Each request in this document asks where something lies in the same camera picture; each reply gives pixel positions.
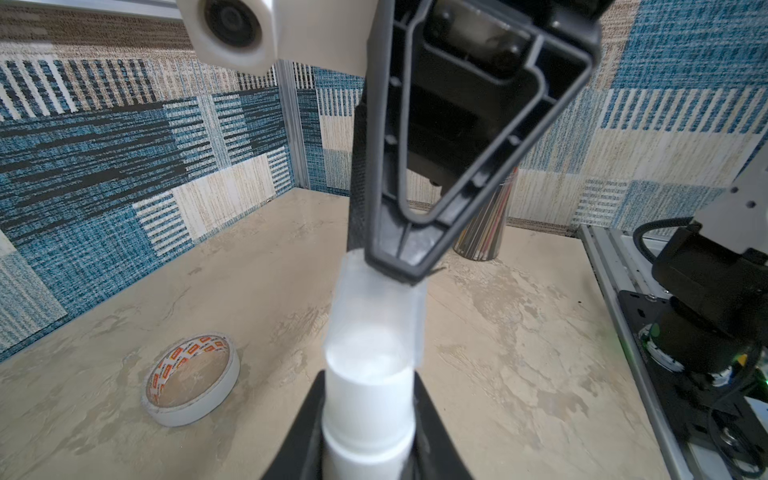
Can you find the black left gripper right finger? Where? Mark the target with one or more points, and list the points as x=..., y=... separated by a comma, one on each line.
x=433, y=455

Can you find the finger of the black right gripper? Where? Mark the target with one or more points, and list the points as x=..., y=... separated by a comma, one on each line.
x=456, y=93
x=357, y=209

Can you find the pencil holder with pencils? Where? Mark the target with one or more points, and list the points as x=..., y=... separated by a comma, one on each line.
x=481, y=239

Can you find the white tape roll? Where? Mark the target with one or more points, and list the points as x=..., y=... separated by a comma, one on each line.
x=191, y=379

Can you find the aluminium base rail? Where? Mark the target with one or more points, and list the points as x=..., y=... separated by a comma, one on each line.
x=636, y=354

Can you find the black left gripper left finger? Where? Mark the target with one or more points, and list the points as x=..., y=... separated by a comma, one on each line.
x=301, y=453

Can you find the translucent glue stick cap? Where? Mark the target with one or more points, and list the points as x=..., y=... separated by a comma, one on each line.
x=376, y=326

